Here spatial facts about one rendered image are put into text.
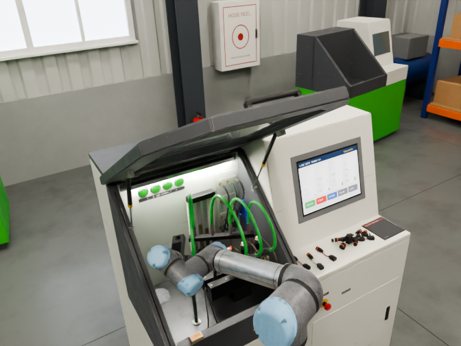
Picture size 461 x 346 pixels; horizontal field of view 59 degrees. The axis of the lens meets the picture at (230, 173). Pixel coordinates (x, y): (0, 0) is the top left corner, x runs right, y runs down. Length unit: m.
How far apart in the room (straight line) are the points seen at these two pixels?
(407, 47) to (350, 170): 5.34
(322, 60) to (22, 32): 3.44
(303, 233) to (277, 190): 0.30
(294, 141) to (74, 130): 3.94
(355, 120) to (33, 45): 3.92
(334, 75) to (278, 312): 4.37
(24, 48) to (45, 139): 1.08
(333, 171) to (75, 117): 3.94
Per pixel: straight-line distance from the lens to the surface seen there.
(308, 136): 2.07
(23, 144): 5.53
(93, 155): 2.09
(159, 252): 1.36
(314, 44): 5.36
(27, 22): 5.26
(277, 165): 1.98
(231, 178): 2.12
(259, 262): 1.28
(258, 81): 6.57
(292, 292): 1.11
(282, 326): 1.06
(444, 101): 7.16
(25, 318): 3.60
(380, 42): 6.05
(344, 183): 2.27
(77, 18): 5.36
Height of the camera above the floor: 2.30
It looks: 27 degrees down
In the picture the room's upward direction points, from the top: 3 degrees counter-clockwise
